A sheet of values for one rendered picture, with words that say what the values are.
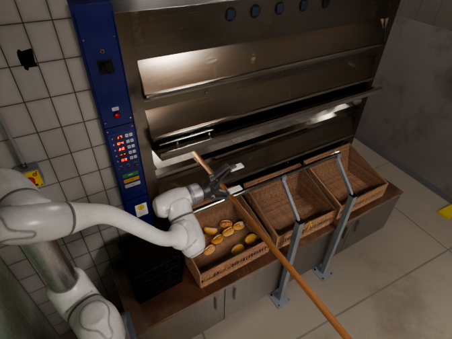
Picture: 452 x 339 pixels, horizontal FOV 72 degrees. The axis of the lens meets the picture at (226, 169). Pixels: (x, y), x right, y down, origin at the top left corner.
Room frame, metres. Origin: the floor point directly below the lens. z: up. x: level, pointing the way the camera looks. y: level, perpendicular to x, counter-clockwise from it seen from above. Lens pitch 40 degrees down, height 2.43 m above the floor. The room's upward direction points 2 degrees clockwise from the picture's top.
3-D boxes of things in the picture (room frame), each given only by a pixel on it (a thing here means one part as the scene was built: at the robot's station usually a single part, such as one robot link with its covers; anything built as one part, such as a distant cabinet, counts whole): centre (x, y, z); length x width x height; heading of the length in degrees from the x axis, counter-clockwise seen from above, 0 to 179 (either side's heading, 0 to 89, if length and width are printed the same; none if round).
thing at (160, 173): (1.92, -0.32, 1.16); 1.80 x 0.06 x 0.04; 121
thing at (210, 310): (1.60, -0.39, 0.29); 2.42 x 0.56 x 0.58; 121
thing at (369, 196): (1.99, -1.00, 0.72); 0.56 x 0.49 x 0.28; 121
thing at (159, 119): (1.90, -0.34, 1.54); 1.79 x 0.11 x 0.19; 121
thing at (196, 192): (0.96, 0.13, 1.49); 0.09 x 0.06 x 0.09; 31
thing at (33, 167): (1.08, 0.92, 1.46); 0.10 x 0.07 x 0.10; 121
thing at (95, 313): (0.54, 0.49, 1.17); 0.18 x 0.16 x 0.22; 51
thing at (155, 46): (1.92, -0.32, 1.99); 1.80 x 0.08 x 0.21; 121
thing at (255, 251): (1.38, 0.04, 0.72); 0.56 x 0.49 x 0.28; 123
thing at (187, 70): (1.90, -0.34, 1.80); 1.79 x 0.11 x 0.19; 121
